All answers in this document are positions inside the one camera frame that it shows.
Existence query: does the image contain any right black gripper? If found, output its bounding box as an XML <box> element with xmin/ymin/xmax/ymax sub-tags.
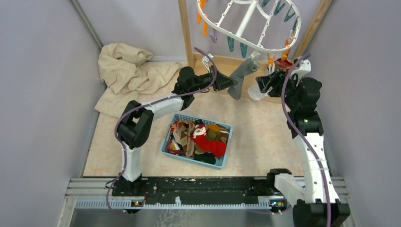
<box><xmin>255</xmin><ymin>68</ymin><xmax>299</xmax><ymax>111</ymax></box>

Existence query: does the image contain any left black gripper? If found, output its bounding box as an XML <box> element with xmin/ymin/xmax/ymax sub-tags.
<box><xmin>189</xmin><ymin>64</ymin><xmax>237</xmax><ymax>92</ymax></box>

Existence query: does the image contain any white sock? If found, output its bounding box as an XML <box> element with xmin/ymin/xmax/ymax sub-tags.
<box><xmin>247</xmin><ymin>66</ymin><xmax>275</xmax><ymax>101</ymax></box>

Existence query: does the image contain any grey sock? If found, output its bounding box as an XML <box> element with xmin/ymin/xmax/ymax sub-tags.
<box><xmin>227</xmin><ymin>58</ymin><xmax>260</xmax><ymax>100</ymax></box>

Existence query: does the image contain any red santa sock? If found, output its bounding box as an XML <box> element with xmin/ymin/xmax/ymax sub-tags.
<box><xmin>191</xmin><ymin>124</ymin><xmax>227</xmax><ymax>157</ymax></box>

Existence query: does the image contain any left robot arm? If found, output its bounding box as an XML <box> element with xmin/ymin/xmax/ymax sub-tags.
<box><xmin>114</xmin><ymin>66</ymin><xmax>237</xmax><ymax>196</ymax></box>

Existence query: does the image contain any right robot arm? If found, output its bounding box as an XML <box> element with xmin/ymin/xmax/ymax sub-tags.
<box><xmin>256</xmin><ymin>60</ymin><xmax>350</xmax><ymax>227</ymax></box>

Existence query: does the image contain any wooden hanger stand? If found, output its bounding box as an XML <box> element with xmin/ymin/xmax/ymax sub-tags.
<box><xmin>178</xmin><ymin>0</ymin><xmax>334</xmax><ymax>103</ymax></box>

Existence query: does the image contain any pile of socks in basket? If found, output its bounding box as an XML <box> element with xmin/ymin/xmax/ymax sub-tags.
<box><xmin>166</xmin><ymin>119</ymin><xmax>231</xmax><ymax>165</ymax></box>

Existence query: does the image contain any white oval clip hanger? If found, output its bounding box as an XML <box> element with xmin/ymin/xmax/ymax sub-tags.
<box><xmin>195</xmin><ymin>0</ymin><xmax>303</xmax><ymax>57</ymax></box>

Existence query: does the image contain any blue plastic basket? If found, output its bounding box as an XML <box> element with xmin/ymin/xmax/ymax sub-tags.
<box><xmin>159</xmin><ymin>114</ymin><xmax>234</xmax><ymax>170</ymax></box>

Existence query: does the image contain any beige crumpled cloth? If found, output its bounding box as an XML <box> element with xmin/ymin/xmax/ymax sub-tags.
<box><xmin>95</xmin><ymin>43</ymin><xmax>182</xmax><ymax>118</ymax></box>

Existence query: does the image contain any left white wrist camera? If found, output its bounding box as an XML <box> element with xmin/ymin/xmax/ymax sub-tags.
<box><xmin>201</xmin><ymin>53</ymin><xmax>214</xmax><ymax>73</ymax></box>

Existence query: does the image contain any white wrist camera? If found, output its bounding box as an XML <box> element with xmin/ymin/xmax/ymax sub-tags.
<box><xmin>291</xmin><ymin>59</ymin><xmax>311</xmax><ymax>79</ymax></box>
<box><xmin>201</xmin><ymin>53</ymin><xmax>214</xmax><ymax>73</ymax></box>

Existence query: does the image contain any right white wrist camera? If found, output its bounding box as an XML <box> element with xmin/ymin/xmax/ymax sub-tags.
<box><xmin>291</xmin><ymin>59</ymin><xmax>311</xmax><ymax>79</ymax></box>

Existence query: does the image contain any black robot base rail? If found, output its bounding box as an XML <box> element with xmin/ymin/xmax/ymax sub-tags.
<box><xmin>111</xmin><ymin>177</ymin><xmax>286</xmax><ymax>205</ymax></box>

